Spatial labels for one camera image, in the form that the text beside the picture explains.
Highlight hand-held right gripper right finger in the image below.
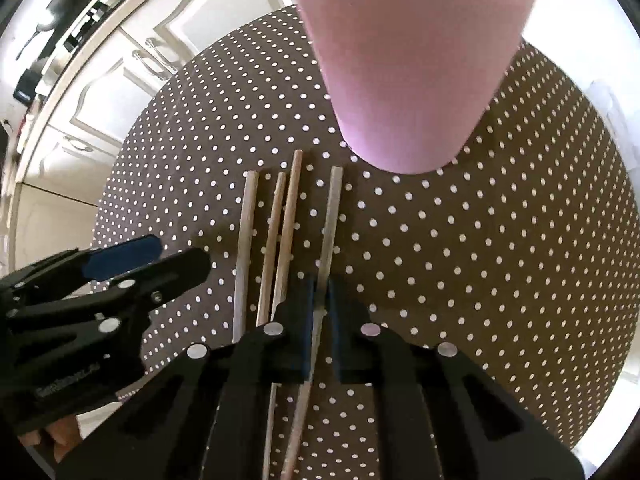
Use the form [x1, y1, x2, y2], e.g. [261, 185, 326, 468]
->
[326, 277, 586, 480]

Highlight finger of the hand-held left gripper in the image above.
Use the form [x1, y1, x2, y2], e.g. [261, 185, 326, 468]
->
[50, 247, 212, 336]
[0, 235, 162, 307]

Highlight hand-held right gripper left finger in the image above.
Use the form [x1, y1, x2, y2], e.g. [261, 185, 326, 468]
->
[55, 277, 321, 480]

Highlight single wooden chopstick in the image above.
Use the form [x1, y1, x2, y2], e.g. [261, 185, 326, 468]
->
[262, 150, 304, 480]
[256, 171, 287, 328]
[280, 166, 345, 480]
[232, 170, 260, 343]

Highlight pink cup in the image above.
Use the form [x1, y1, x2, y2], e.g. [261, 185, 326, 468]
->
[277, 0, 543, 176]

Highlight person's left hand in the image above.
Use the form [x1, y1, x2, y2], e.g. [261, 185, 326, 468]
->
[20, 411, 87, 463]

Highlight brown polka dot tablecloth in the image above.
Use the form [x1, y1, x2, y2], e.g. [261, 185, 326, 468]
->
[90, 2, 636, 480]

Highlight cream base cabinets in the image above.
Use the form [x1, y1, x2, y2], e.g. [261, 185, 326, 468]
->
[10, 0, 301, 271]

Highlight black glass hob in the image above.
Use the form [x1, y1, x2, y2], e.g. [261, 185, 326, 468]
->
[65, 0, 126, 51]

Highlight steel wok with lid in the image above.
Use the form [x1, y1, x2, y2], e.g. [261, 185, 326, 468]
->
[15, 0, 113, 61]

